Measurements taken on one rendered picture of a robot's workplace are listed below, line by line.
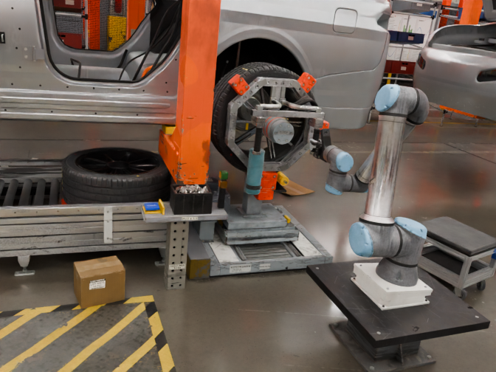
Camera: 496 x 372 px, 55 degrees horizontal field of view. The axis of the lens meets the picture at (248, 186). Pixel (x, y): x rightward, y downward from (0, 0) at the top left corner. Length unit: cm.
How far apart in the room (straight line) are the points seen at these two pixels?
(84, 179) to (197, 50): 97
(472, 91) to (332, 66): 190
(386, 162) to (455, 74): 307
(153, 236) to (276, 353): 99
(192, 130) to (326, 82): 118
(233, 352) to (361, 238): 77
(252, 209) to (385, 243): 119
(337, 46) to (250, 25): 63
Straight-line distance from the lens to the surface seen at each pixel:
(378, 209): 210
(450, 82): 510
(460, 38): 631
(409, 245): 220
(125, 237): 279
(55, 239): 277
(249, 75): 276
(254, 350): 232
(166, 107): 302
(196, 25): 247
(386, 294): 218
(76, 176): 287
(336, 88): 341
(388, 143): 208
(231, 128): 270
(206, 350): 229
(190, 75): 249
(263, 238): 305
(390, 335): 208
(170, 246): 255
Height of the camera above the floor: 144
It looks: 20 degrees down
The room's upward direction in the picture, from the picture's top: 6 degrees clockwise
